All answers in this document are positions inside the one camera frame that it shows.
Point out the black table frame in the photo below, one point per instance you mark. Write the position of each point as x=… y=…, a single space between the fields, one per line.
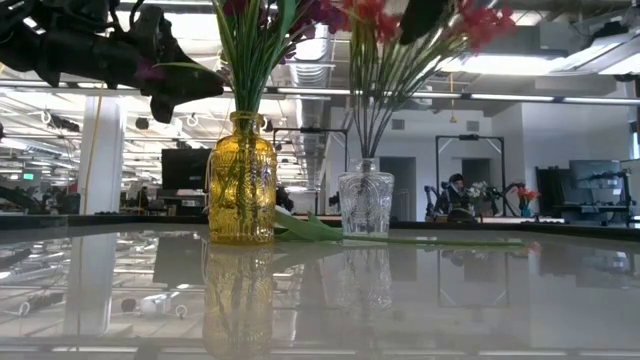
x=150 y=219

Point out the grey computer monitor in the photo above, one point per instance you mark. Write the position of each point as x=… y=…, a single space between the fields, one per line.
x=595 y=175

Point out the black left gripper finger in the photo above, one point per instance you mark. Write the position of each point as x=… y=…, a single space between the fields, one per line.
x=190 y=80
x=160 y=110

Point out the dark computer monitor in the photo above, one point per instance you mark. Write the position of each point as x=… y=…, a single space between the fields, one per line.
x=550 y=185

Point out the black monitor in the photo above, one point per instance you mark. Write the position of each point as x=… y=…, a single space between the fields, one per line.
x=184 y=168

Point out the long ceiling light bar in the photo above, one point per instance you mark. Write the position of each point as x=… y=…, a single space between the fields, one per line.
x=510 y=97

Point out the person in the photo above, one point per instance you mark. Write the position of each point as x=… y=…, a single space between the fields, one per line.
x=455 y=195

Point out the white artificial tulip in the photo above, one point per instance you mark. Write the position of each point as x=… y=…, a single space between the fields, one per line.
x=305 y=230

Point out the clear embossed glass vase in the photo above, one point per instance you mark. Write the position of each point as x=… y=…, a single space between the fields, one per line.
x=366 y=205

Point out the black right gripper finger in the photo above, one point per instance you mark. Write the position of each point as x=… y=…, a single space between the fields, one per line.
x=425 y=17

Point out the purple artificial flower bunch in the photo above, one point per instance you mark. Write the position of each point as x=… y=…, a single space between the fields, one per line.
x=250 y=75

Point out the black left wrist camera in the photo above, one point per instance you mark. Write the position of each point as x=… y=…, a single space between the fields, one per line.
x=150 y=27

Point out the yellow embossed glass vase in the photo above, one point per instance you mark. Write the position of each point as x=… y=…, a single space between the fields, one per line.
x=242 y=190

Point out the white pillar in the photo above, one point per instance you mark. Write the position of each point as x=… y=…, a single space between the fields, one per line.
x=102 y=160

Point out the red flowers in blue vase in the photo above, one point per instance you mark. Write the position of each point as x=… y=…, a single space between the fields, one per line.
x=526 y=196

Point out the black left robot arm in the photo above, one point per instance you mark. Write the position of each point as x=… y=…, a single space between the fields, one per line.
x=20 y=45

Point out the black frame stand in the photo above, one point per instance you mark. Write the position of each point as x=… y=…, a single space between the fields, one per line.
x=469 y=137

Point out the silver ceiling duct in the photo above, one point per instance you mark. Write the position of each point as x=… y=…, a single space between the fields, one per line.
x=310 y=70

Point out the white flower bouquet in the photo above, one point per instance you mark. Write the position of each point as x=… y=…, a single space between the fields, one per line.
x=479 y=190

